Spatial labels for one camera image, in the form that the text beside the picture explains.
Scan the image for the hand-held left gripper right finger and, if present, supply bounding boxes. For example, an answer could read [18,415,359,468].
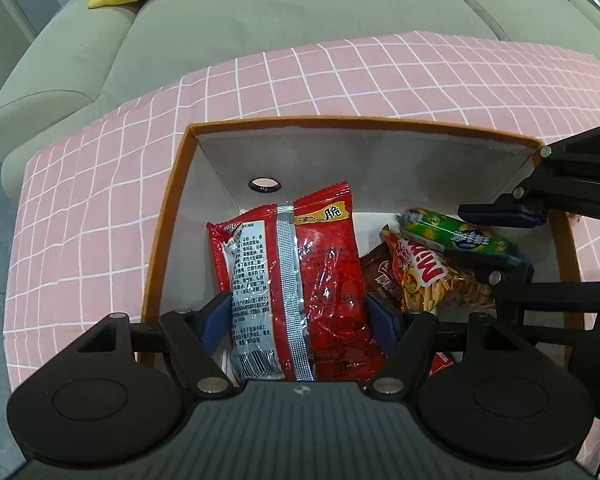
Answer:
[365,292,526,396]

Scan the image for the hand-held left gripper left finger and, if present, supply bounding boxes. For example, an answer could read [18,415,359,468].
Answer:
[75,291,233,396]

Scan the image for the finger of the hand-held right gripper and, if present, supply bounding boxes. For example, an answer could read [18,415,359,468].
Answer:
[457,120,600,230]
[474,259,600,332]

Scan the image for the brown wafer packet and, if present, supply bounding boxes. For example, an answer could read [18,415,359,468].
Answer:
[359,242,406,311]

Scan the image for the green sausage packet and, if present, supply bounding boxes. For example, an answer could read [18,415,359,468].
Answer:
[397,207,523,263]

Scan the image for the red bag of stick snacks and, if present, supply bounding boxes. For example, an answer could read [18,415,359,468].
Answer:
[379,222,498,316]

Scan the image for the large red noodle snack packet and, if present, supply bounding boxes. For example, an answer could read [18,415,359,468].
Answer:
[206,180,388,386]

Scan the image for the small red packet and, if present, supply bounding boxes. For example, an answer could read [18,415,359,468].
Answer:
[427,351,456,378]

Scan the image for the orange storage box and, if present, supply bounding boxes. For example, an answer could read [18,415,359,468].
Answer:
[139,114,600,386]

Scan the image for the pink checked tablecloth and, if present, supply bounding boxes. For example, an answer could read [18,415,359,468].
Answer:
[1,30,600,471]

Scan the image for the beige sofa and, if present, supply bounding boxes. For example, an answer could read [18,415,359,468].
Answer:
[0,0,600,206]

